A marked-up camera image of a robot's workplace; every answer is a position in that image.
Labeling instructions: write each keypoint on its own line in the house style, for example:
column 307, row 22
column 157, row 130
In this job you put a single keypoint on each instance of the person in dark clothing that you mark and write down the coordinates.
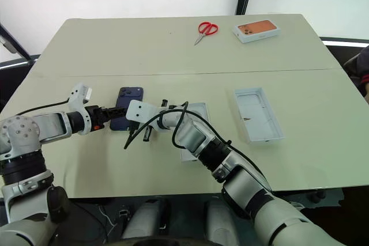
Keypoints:
column 361, row 64

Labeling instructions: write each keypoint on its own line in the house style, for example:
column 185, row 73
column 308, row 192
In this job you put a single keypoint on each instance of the white box with orange print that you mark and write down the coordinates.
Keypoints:
column 256, row 28

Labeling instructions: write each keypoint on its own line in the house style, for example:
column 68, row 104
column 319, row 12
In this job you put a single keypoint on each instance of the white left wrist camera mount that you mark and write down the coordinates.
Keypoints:
column 77, row 94

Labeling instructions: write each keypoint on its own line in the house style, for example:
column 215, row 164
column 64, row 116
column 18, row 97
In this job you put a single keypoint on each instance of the dark blue smartphone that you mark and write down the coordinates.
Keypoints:
column 131, row 96

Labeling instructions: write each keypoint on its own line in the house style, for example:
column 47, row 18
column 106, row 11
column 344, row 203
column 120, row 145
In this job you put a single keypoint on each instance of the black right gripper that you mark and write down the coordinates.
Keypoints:
column 133, row 126

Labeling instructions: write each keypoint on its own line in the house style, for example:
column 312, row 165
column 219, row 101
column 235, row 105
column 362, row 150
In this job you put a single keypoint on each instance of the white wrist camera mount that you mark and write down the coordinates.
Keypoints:
column 77, row 94
column 139, row 110

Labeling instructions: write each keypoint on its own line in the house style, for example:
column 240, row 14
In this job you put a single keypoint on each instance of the dark rail with bright strip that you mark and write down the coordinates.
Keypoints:
column 343, row 42

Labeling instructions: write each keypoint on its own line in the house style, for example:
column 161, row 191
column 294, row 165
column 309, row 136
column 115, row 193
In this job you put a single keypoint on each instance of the white open phone box tray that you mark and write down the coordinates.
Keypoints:
column 259, row 116

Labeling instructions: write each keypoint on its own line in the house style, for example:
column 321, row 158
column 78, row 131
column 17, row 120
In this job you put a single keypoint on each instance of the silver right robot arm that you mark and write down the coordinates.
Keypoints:
column 196, row 136

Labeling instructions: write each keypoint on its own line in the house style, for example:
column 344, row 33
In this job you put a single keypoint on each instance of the silver robot thigh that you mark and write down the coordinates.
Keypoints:
column 220, row 221
column 142, row 220

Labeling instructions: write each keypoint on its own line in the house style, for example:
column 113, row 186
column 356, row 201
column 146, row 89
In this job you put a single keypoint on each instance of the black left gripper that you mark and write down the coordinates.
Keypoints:
column 95, row 116

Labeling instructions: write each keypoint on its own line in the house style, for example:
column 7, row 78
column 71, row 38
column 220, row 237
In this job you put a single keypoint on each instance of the black metal frame bar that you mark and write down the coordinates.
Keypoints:
column 14, row 41

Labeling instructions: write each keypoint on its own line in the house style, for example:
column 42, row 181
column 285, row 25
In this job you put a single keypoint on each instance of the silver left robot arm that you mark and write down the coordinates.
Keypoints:
column 49, row 126

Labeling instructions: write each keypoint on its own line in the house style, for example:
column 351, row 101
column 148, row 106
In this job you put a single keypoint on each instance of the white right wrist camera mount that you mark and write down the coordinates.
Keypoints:
column 139, row 110

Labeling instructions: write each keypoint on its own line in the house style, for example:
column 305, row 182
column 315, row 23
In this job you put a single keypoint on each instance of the white box insert tray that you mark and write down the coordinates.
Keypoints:
column 199, row 109

